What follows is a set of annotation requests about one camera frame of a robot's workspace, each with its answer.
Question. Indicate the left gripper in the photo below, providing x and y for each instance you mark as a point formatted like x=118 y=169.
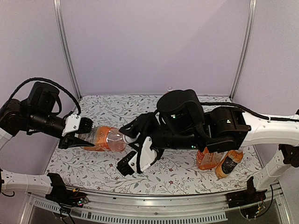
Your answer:
x=69 y=140

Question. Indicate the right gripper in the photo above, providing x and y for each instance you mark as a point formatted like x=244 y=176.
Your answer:
x=139 y=125

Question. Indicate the orange tea bottle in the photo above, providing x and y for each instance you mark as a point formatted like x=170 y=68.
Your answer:
x=169 y=89
x=206 y=160
x=106 y=138

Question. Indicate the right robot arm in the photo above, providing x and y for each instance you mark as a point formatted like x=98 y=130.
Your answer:
x=179 y=122

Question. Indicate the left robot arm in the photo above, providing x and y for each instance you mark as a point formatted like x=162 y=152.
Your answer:
x=34 y=107

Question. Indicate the dark label orange bottle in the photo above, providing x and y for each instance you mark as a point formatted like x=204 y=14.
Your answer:
x=228 y=163

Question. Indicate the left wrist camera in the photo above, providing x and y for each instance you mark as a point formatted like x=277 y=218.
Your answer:
x=72 y=123

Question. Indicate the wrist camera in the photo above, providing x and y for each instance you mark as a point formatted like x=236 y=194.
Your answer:
x=72 y=123
x=138 y=162

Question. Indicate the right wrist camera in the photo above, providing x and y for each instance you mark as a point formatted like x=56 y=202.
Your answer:
x=138 y=162

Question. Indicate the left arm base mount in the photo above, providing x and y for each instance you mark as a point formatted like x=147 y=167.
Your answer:
x=63 y=196

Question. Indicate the aluminium front rail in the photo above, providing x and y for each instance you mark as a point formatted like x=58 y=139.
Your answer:
x=111 y=208

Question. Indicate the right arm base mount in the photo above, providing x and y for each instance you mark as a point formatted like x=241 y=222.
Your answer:
x=245 y=197

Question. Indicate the left aluminium frame post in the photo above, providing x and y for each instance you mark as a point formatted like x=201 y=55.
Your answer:
x=65 y=47

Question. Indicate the aluminium frame post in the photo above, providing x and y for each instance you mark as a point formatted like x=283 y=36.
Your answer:
x=65 y=47
x=245 y=47

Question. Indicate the right aluminium frame post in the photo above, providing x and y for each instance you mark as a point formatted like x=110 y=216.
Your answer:
x=245 y=47

